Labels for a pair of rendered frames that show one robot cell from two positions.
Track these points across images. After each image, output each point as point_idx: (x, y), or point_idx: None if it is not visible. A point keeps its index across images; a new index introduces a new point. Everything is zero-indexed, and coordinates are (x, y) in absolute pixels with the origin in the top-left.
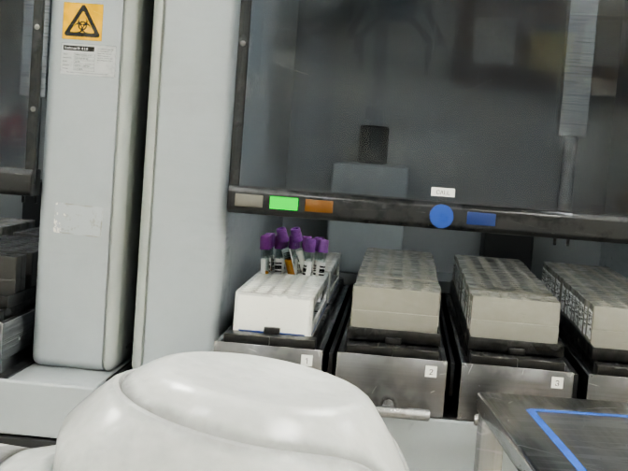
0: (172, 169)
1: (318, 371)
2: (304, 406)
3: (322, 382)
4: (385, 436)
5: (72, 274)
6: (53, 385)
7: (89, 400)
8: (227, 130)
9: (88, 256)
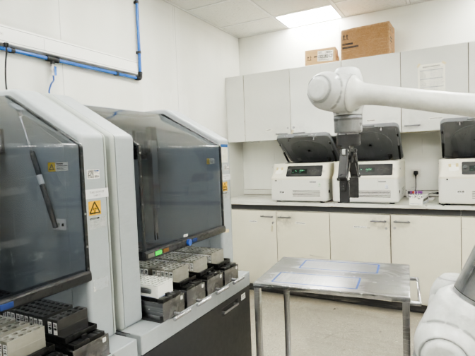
0: (125, 253)
1: (447, 273)
2: None
3: (453, 273)
4: None
5: (101, 304)
6: (125, 346)
7: None
8: (137, 234)
9: (105, 295)
